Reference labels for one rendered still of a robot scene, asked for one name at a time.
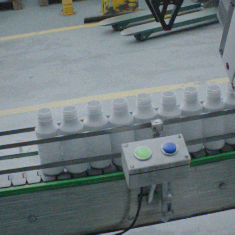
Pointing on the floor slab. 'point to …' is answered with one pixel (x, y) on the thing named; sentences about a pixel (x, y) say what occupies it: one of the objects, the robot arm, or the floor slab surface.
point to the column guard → (119, 6)
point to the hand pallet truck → (201, 16)
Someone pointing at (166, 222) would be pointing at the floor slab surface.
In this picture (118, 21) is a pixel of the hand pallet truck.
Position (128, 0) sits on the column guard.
